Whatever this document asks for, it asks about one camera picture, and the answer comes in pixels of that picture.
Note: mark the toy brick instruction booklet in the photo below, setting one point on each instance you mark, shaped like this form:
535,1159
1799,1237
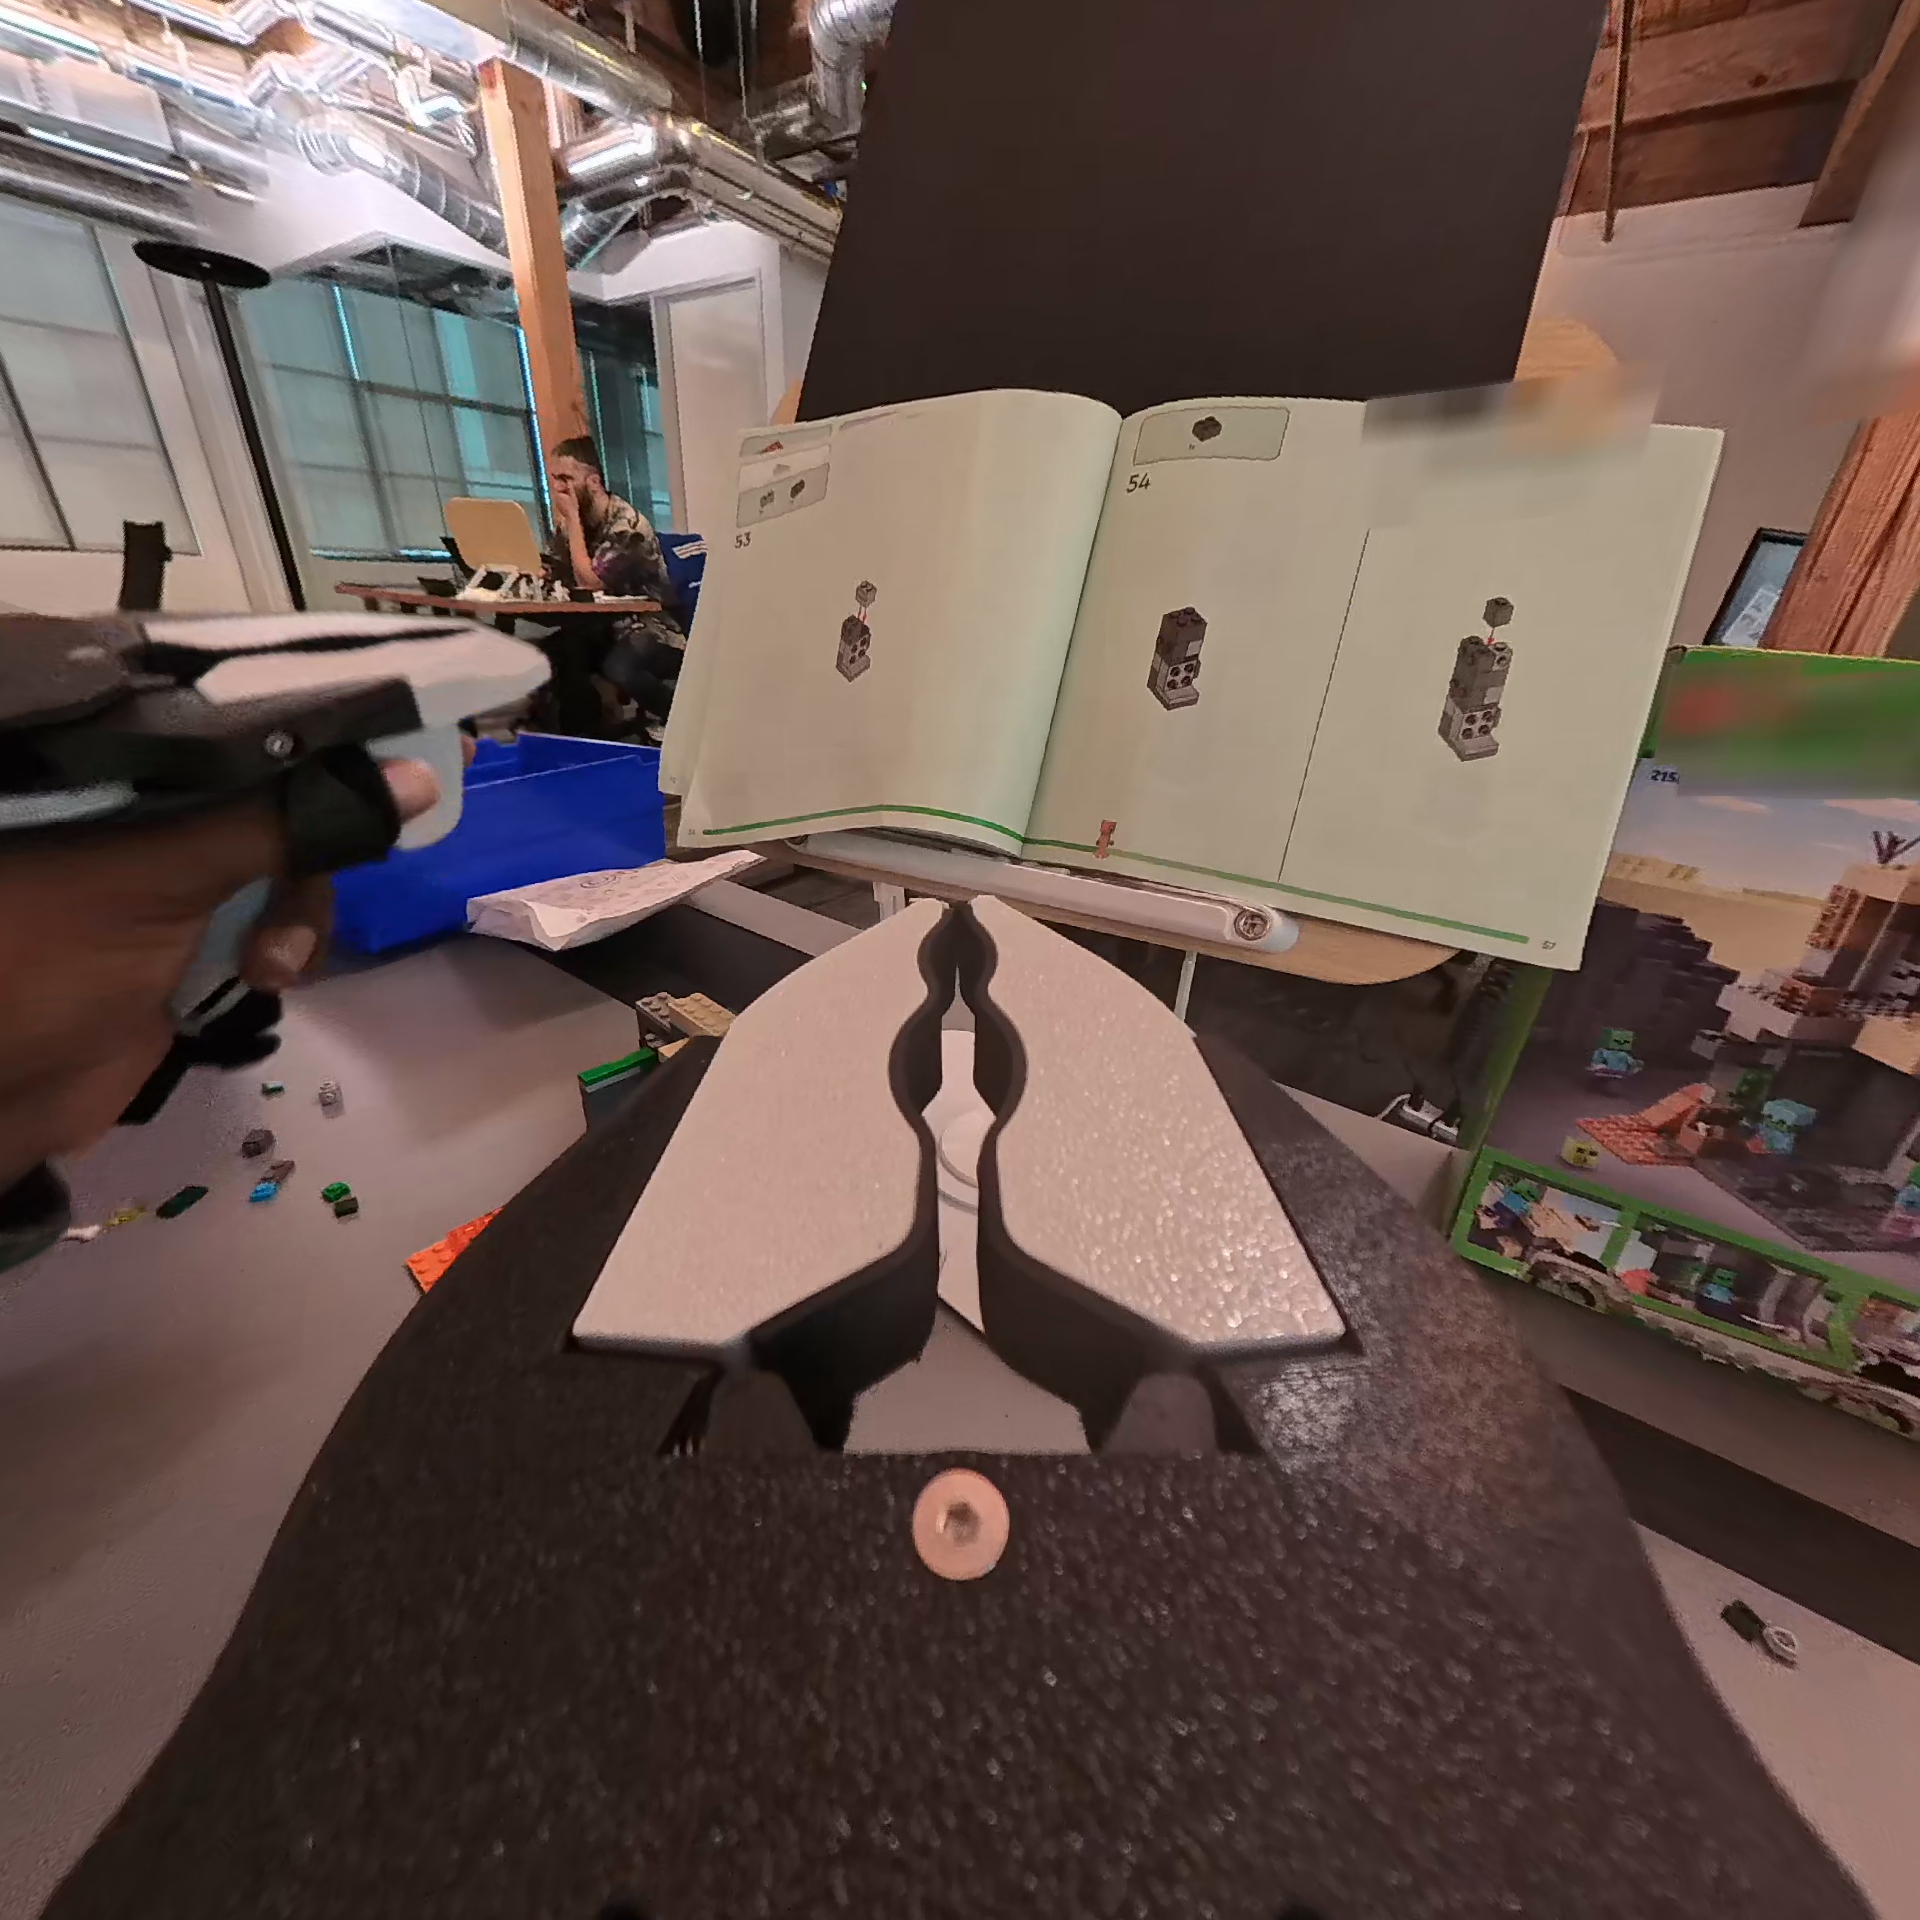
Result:
1201,721

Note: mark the framed wall screen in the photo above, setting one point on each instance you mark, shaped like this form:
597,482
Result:
1755,589

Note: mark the blue plastic bin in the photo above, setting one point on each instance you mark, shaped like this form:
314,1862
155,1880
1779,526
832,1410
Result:
495,840

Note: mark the wood-edged office desk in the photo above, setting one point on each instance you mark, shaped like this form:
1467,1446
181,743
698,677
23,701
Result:
495,598

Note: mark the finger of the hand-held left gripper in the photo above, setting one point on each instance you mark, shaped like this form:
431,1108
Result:
301,630
451,676

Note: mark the white printed paper bag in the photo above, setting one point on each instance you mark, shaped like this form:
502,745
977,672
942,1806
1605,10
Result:
600,897

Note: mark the black backing panel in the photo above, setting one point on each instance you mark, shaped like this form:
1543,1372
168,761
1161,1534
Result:
1201,181

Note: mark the person's left forearm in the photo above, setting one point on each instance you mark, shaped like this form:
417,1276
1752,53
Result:
23,1224

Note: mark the toy brick building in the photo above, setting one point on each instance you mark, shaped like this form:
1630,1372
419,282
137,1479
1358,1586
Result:
682,1020

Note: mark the scattered tiny loose bricks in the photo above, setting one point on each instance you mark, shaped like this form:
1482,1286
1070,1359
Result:
342,1201

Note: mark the green toy set box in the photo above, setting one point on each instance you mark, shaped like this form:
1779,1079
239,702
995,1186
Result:
1723,1049

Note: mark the white power strip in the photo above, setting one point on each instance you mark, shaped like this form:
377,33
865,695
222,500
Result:
1418,1119

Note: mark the small loose brick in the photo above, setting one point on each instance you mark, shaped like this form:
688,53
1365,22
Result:
1759,1631

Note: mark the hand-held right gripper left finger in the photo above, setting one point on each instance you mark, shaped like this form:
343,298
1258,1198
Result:
750,1185

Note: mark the silver ceiling ducts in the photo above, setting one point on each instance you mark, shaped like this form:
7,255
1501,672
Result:
600,149

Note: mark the black floor lamp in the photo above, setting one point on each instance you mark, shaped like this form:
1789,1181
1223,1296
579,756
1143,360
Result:
202,268

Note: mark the grey desk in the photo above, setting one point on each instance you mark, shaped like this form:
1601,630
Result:
195,1382

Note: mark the large window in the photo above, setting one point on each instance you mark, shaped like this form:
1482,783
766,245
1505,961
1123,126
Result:
90,390
389,405

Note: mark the wooden post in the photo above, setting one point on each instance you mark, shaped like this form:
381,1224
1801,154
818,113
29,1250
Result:
533,271
1862,540

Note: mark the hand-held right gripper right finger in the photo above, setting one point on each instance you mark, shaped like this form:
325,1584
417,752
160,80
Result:
1154,1185

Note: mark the person's left hand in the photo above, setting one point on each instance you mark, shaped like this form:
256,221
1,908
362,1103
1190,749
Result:
90,991

